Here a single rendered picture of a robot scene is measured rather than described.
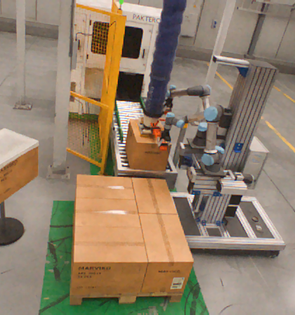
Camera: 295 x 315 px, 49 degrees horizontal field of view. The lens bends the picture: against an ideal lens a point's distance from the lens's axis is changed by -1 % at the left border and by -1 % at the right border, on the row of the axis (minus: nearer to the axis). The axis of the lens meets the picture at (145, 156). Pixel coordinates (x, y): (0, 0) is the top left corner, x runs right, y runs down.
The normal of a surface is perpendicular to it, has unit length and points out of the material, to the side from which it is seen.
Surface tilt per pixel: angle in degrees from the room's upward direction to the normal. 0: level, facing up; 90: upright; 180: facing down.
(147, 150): 90
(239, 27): 90
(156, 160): 90
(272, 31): 90
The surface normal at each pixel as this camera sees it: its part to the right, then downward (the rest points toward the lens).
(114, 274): 0.15, 0.52
